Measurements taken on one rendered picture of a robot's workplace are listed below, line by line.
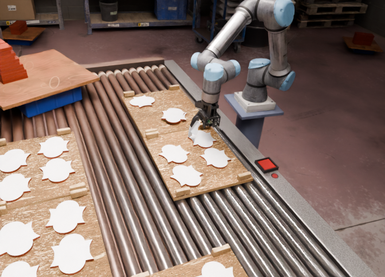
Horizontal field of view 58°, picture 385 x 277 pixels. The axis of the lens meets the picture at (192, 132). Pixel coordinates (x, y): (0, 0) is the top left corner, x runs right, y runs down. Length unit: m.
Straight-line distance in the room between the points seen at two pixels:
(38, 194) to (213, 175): 0.67
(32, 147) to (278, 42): 1.22
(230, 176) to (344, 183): 1.83
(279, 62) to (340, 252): 0.96
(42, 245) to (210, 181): 0.64
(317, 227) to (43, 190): 1.02
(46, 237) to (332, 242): 0.96
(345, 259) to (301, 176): 1.79
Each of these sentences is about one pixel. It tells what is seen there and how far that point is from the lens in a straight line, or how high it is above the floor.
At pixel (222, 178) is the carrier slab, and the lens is 1.43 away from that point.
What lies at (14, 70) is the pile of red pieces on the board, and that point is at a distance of 1.97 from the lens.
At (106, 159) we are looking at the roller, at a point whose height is 0.92.
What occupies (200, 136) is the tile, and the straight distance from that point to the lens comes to 1.63.
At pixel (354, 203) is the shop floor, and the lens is 2.99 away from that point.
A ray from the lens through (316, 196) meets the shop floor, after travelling 2.92.
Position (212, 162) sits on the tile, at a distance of 1.49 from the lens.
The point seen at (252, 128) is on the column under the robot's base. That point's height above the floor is 0.74.
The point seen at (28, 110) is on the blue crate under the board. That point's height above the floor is 0.96.
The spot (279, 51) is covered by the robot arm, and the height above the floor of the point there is 1.27.
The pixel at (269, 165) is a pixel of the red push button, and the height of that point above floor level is 0.93.
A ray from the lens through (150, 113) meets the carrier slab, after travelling 1.80.
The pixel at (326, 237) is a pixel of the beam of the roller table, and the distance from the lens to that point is 1.36.
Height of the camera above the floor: 1.88
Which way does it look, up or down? 34 degrees down
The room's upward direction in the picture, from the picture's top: 5 degrees clockwise
